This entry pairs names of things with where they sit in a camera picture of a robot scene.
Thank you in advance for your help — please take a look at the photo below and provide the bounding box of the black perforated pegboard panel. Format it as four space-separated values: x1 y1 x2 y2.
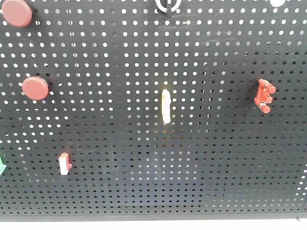
0 0 307 221

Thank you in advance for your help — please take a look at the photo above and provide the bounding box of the lower red round button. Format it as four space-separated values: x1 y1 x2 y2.
22 76 49 100

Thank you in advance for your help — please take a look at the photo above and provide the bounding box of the upper red round button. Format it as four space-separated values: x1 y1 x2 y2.
1 0 32 27

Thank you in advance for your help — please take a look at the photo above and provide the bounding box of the right white red switch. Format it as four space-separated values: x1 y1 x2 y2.
58 153 72 175

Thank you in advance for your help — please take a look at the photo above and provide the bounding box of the white ring knob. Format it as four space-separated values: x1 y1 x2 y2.
155 0 181 18

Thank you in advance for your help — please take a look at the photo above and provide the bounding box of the red round button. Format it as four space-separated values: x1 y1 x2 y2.
1 0 32 27
22 76 49 100

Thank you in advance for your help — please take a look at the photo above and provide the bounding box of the yellow white rocker switch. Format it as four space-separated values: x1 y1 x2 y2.
161 89 171 124

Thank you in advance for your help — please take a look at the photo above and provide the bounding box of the red toggle switch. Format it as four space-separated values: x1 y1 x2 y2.
254 79 276 114

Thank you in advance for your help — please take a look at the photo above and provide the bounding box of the green round button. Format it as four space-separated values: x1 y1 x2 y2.
0 157 7 175

